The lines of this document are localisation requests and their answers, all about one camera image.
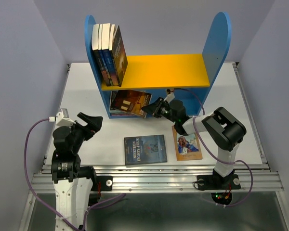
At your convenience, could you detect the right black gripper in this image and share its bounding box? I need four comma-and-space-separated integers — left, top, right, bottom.
141, 96, 177, 123

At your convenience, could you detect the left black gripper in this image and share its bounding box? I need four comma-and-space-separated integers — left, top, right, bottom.
68, 111, 103, 152

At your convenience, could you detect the dark door cover book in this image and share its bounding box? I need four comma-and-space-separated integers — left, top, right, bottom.
113, 90, 152, 118

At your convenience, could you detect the yellow teal paperback book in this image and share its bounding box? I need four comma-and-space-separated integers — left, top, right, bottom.
109, 90, 125, 114

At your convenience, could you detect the Nineteen Eighty-Four blue book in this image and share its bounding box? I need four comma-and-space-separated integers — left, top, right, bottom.
124, 135, 167, 166

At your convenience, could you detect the orange Othello book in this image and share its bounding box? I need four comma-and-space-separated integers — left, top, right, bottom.
172, 127, 203, 161

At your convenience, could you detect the Three Days to See book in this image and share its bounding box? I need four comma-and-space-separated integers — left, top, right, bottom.
113, 25, 128, 87

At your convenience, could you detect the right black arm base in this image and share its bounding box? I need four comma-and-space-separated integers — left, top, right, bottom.
193, 170, 241, 206

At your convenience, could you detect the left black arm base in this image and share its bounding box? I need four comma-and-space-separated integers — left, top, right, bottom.
88, 175, 113, 206

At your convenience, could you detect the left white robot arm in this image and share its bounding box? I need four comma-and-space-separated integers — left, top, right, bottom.
51, 112, 103, 231

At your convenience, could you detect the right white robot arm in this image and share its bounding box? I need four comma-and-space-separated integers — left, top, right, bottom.
142, 98, 247, 191

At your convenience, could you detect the Little Women floral book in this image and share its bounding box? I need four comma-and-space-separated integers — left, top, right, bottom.
110, 112, 145, 118

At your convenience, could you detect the blue and yellow bookshelf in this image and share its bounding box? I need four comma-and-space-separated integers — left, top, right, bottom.
84, 12, 232, 119

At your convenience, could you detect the upright blue orange book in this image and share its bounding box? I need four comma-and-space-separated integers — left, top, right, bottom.
109, 24, 118, 86

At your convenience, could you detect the middle upright blue book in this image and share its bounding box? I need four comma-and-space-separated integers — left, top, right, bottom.
98, 23, 113, 87

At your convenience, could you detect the leftmost upright dark book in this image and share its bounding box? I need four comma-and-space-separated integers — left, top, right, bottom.
92, 24, 109, 85

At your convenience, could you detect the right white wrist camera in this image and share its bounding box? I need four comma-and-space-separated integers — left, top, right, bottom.
164, 89, 175, 103

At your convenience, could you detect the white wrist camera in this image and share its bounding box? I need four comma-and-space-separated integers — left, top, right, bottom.
164, 89, 175, 103
48, 108, 76, 127

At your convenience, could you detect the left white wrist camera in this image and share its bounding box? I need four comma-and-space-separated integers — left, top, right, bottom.
48, 108, 76, 127

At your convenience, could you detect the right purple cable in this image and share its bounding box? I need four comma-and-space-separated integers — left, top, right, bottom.
174, 88, 253, 208

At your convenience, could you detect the aluminium mounting rail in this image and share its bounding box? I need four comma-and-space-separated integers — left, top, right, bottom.
30, 165, 284, 194

